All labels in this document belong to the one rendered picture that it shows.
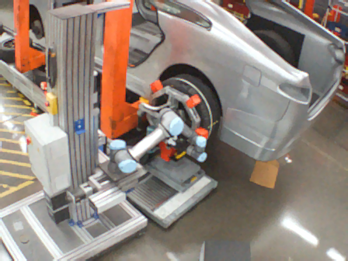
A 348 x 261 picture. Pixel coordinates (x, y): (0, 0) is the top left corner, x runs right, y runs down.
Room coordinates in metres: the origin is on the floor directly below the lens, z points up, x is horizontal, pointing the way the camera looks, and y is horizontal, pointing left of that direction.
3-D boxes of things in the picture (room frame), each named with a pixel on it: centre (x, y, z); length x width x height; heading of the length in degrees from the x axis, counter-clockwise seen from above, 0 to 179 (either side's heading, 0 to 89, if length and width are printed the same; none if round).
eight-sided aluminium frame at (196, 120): (2.77, 0.03, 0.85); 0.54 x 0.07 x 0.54; 55
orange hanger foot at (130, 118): (3.14, 0.39, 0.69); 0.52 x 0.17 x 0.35; 145
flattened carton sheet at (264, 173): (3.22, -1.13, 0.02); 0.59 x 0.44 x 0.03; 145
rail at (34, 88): (3.61, 1.59, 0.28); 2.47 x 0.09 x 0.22; 55
